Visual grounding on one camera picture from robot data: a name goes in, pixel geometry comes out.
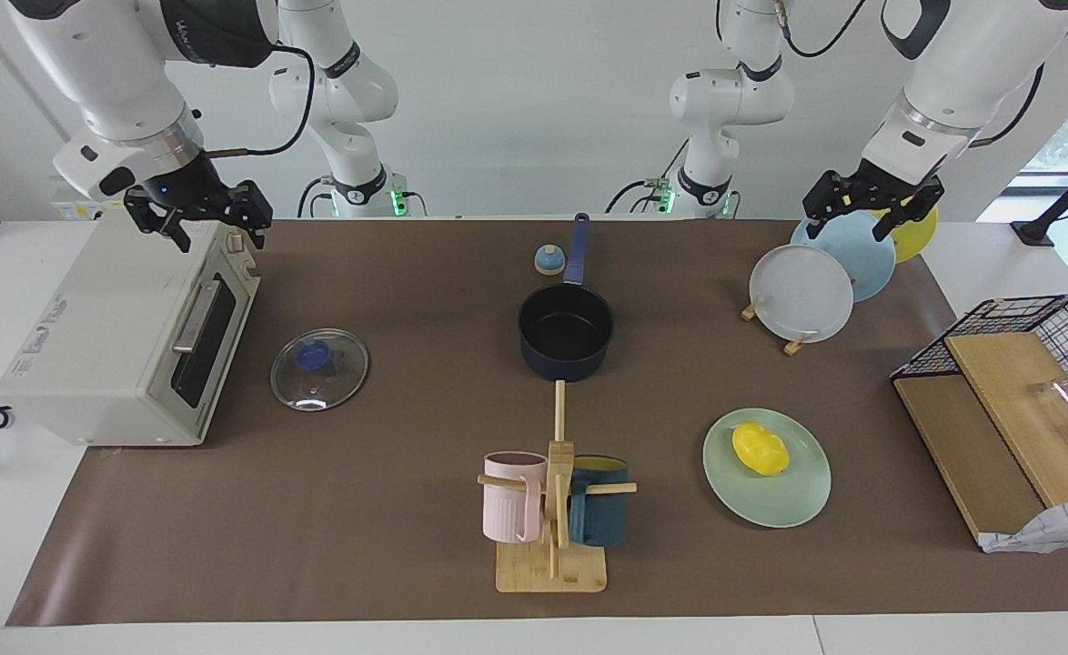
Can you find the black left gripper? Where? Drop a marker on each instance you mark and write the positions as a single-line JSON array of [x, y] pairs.
[[861, 191]]

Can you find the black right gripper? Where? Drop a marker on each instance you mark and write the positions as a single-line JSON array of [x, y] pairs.
[[188, 196]]

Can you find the glass lid with blue knob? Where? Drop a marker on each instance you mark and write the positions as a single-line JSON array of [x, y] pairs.
[[319, 371]]

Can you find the yellow potato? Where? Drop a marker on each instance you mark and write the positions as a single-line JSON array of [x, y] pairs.
[[760, 448]]

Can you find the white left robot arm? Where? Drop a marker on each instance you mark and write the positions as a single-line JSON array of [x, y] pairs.
[[971, 64]]

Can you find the light blue plate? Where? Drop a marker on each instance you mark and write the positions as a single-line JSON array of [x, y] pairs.
[[866, 264]]

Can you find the yellow plate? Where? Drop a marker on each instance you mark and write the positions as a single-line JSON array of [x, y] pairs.
[[918, 238]]

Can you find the grey plate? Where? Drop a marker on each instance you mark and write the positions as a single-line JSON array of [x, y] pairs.
[[800, 293]]

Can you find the wooden plate rack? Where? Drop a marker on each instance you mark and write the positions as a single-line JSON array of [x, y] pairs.
[[798, 346]]

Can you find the pale green plate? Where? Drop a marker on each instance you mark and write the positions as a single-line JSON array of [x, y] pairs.
[[770, 500]]

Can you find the beige toaster oven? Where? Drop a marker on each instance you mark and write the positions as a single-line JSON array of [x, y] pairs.
[[97, 346]]

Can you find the wooden shelf stand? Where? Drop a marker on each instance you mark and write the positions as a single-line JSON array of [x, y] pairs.
[[998, 400]]

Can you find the dark blue saucepan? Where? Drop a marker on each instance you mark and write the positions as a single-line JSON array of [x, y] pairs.
[[566, 329]]

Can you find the small blue knob lid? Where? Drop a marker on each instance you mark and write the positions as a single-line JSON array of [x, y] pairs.
[[549, 262]]

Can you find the white patterned paper bag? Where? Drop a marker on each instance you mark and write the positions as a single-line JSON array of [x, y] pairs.
[[1052, 529]]

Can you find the brown table mat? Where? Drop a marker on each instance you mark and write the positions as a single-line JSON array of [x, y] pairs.
[[680, 564]]

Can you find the dark teal mug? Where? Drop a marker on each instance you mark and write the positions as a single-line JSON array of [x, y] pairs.
[[602, 518]]

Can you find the pink ribbed mug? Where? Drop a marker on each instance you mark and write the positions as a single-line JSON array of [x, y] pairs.
[[508, 509]]

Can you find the wooden mug tree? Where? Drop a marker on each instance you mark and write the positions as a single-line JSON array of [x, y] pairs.
[[552, 573]]

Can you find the white wall socket box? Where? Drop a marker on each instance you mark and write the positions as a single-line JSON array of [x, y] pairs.
[[75, 211]]

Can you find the black camera stand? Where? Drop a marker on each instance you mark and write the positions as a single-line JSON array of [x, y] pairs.
[[1034, 232]]

